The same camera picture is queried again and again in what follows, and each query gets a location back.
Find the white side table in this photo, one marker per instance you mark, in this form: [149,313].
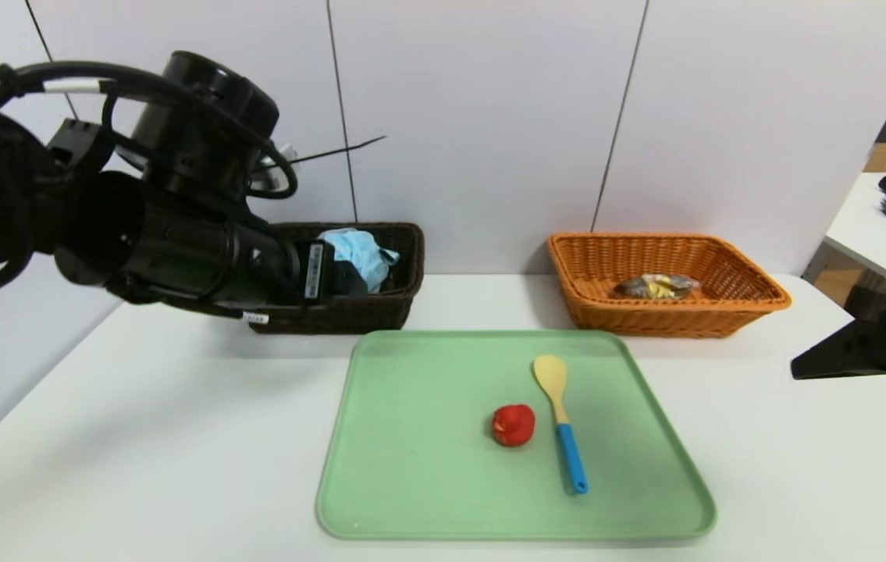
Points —
[864,234]

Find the dark brown wicker basket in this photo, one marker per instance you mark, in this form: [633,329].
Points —
[380,312]

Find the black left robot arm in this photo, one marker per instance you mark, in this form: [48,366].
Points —
[177,242]

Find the light green plastic tray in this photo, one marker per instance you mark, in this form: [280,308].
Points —
[427,468]

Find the grey and yellow snack packet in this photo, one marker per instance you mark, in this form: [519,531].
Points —
[657,286]

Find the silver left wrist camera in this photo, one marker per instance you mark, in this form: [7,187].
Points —
[279,168]

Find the small red rubber toy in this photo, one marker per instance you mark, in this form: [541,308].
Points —
[513,425]

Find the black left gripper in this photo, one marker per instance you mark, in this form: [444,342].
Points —
[317,271]

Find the orange wicker basket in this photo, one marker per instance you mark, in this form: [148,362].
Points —
[645,316]

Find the thin black zip tie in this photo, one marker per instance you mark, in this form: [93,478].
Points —
[341,148]

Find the light blue mesh bath loofah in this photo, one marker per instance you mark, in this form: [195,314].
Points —
[361,250]

